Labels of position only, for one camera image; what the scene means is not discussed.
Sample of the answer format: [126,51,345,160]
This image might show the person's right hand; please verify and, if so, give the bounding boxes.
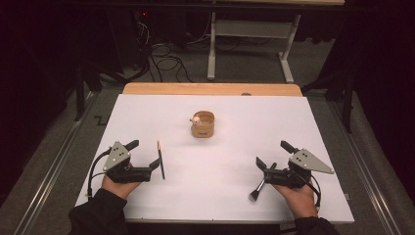
[272,182,319,219]

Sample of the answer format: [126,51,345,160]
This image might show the black floor cables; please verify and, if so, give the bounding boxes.
[131,42,196,84]

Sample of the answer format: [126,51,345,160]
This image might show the right hand-held gripper black cable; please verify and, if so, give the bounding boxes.
[293,170,323,210]

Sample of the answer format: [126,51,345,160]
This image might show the hand-held gripper black cable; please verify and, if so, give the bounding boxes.
[86,147,114,199]
[293,170,323,210]

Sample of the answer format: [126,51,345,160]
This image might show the person's left hand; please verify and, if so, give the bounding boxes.
[101,162,142,201]

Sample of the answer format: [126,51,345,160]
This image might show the left hand-held gripper black cable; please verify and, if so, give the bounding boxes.
[86,147,114,199]

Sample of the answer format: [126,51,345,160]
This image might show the white board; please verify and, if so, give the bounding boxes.
[74,93,355,224]

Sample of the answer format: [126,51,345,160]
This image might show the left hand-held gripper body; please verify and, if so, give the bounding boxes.
[103,140,153,184]

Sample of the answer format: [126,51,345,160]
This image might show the black makeup brush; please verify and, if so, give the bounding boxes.
[249,162,278,203]

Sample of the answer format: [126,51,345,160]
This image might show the white metal desk frame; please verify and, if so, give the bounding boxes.
[207,11,302,84]

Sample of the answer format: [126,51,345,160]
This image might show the metal floor rail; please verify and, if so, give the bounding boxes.
[327,101,403,235]
[13,91,99,235]

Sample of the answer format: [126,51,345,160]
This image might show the wooden pen holder cup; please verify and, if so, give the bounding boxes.
[189,110,216,139]

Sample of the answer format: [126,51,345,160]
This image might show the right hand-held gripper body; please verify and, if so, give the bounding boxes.
[263,149,335,189]

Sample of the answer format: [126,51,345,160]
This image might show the black metal stand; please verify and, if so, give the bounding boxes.
[301,70,355,134]
[73,62,101,122]

